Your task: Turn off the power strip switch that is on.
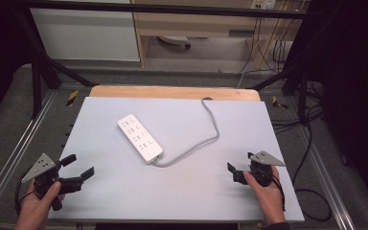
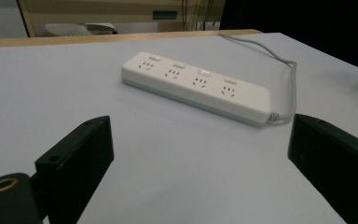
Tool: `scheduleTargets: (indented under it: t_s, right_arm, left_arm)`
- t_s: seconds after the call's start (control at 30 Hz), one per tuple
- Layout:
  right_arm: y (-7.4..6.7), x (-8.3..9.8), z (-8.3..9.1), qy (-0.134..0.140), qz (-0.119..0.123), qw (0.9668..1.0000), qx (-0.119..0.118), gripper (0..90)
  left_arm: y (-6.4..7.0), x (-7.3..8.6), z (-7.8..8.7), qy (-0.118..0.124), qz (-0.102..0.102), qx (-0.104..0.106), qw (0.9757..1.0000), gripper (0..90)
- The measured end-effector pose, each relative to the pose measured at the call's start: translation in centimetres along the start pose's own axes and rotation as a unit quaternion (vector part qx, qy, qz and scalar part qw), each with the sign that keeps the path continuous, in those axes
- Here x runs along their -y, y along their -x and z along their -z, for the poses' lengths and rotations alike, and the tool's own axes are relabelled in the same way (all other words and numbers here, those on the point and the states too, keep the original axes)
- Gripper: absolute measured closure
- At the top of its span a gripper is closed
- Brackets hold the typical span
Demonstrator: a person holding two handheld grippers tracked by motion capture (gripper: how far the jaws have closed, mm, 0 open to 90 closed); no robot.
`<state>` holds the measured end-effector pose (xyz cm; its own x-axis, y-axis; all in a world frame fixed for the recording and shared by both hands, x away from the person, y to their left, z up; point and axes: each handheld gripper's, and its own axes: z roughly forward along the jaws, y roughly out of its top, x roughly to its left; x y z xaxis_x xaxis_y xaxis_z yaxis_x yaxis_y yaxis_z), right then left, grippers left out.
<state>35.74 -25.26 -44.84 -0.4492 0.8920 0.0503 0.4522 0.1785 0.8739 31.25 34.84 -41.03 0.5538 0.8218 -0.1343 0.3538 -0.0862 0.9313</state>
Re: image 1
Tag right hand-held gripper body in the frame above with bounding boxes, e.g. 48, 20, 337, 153
235, 150, 287, 188

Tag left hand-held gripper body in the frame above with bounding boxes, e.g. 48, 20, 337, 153
21, 152, 84, 212

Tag person's right hand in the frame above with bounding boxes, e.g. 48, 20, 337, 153
242, 165, 288, 225

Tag person's left hand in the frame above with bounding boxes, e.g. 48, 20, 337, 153
14, 180, 66, 230

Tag light grey table board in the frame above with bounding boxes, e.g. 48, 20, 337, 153
48, 96, 306, 223

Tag white power strip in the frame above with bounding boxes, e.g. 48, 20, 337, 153
117, 113, 165, 165

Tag wooden table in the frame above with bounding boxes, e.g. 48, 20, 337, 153
88, 84, 262, 103

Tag white cabinet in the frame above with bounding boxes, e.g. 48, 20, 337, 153
30, 7, 141, 62

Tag office chair base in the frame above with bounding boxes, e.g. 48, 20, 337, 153
156, 34, 193, 50

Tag wooden desk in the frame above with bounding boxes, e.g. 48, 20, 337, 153
129, 0, 305, 70

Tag aluminium floor rail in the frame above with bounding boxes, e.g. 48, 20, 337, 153
298, 126, 357, 230
0, 90, 58, 219

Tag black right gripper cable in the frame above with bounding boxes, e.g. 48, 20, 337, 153
270, 173, 288, 213

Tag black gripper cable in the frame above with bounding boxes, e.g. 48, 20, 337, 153
270, 173, 288, 213
14, 167, 36, 216

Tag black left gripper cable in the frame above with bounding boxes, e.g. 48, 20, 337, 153
14, 167, 36, 216

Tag grey power strip cable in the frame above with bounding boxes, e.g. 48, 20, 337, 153
152, 97, 221, 169

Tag black floor cable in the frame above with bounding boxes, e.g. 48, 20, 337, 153
269, 80, 334, 223

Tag hanging black cables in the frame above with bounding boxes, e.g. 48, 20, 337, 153
237, 15, 301, 89

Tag white wall socket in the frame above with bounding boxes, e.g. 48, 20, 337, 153
249, 0, 278, 11

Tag black metal frame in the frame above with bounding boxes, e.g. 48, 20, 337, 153
11, 0, 312, 124

